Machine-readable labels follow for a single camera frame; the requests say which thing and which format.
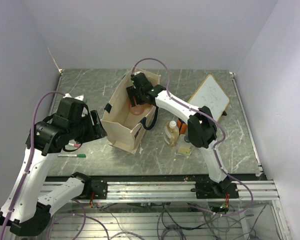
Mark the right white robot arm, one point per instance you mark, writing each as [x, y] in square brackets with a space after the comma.
[201, 127]

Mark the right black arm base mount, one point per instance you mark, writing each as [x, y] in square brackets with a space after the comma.
[208, 190]

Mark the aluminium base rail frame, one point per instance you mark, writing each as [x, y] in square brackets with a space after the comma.
[157, 207]

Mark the beige canvas tote bag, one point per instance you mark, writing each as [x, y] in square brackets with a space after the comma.
[124, 129]

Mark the red capped marker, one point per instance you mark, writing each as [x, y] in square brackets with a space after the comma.
[74, 145]

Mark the small whiteboard with wooden frame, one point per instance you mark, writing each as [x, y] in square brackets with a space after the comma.
[211, 95]

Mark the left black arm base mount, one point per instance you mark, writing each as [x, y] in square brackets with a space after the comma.
[95, 188]

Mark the green capped marker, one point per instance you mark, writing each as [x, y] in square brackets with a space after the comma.
[71, 155]

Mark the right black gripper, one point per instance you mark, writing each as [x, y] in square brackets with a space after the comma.
[132, 91]

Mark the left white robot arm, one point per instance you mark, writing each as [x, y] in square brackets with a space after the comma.
[25, 212]

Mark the clear bottle with white cap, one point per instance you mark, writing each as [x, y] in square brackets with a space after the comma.
[171, 133]

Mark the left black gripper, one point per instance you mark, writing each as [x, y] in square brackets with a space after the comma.
[96, 131]

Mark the amber bottle with black cap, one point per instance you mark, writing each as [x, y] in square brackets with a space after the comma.
[183, 146]

